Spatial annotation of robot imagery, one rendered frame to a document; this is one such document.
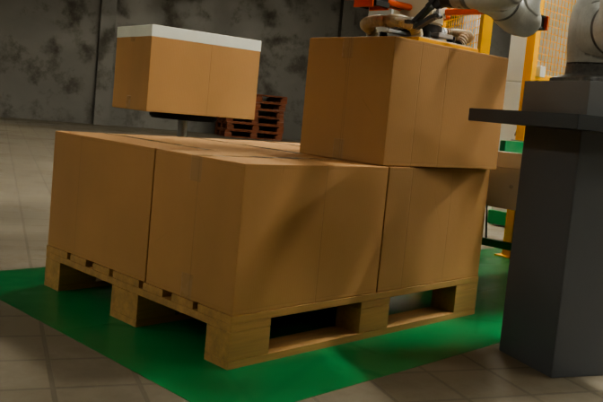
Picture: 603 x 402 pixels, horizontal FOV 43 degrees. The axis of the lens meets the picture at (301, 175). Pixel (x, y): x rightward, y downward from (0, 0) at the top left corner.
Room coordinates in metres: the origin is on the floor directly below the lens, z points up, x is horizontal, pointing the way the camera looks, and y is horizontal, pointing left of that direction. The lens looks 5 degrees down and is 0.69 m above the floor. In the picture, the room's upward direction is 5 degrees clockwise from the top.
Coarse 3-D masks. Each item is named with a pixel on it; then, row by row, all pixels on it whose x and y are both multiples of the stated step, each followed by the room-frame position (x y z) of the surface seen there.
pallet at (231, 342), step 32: (64, 256) 2.58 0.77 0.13; (64, 288) 2.61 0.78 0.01; (128, 288) 2.30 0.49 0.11; (160, 288) 2.20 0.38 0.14; (416, 288) 2.55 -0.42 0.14; (448, 288) 2.75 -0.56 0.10; (128, 320) 2.29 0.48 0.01; (160, 320) 2.33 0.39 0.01; (224, 320) 1.99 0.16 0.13; (256, 320) 2.03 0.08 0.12; (352, 320) 2.37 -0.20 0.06; (384, 320) 2.44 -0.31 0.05; (416, 320) 2.57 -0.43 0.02; (224, 352) 1.98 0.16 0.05; (256, 352) 2.04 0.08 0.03; (288, 352) 2.13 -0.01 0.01
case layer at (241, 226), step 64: (64, 192) 2.60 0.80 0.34; (128, 192) 2.33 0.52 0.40; (192, 192) 2.12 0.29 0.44; (256, 192) 2.01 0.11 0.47; (320, 192) 2.18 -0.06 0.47; (384, 192) 2.39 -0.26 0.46; (448, 192) 2.65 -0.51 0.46; (128, 256) 2.32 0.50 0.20; (192, 256) 2.10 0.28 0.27; (256, 256) 2.02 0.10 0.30; (320, 256) 2.20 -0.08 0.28; (384, 256) 2.42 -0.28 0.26; (448, 256) 2.68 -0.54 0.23
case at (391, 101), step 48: (336, 48) 2.59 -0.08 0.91; (384, 48) 2.43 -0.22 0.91; (432, 48) 2.51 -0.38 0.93; (336, 96) 2.57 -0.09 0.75; (384, 96) 2.41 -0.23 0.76; (432, 96) 2.53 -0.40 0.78; (480, 96) 2.70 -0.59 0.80; (336, 144) 2.56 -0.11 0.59; (384, 144) 2.40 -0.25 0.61; (432, 144) 2.54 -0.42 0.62; (480, 144) 2.72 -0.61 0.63
